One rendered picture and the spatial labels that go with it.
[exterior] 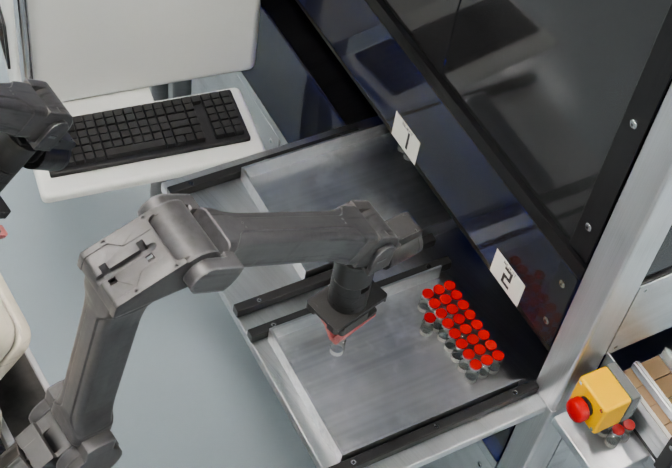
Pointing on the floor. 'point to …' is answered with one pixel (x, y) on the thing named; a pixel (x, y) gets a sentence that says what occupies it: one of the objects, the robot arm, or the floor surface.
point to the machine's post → (603, 292)
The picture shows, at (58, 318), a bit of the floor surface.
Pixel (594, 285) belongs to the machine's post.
